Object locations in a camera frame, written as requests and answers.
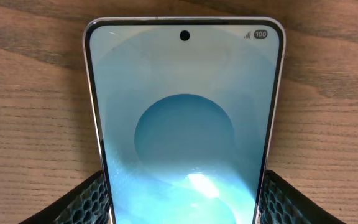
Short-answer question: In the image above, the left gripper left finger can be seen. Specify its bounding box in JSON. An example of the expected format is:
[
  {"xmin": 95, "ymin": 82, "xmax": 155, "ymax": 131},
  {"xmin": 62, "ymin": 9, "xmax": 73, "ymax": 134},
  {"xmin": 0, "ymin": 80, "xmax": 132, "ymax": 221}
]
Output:
[{"xmin": 20, "ymin": 170, "xmax": 110, "ymax": 224}]

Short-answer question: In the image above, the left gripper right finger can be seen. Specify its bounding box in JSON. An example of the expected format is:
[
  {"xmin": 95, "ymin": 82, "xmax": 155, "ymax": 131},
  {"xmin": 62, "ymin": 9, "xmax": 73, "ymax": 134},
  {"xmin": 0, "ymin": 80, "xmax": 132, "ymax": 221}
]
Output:
[{"xmin": 259, "ymin": 170, "xmax": 344, "ymax": 224}]

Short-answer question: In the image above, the teal screen smartphone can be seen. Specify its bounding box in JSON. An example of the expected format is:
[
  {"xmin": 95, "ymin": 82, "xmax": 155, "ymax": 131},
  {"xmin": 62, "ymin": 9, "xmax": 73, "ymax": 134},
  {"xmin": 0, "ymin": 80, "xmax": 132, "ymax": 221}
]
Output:
[{"xmin": 83, "ymin": 17, "xmax": 286, "ymax": 224}]

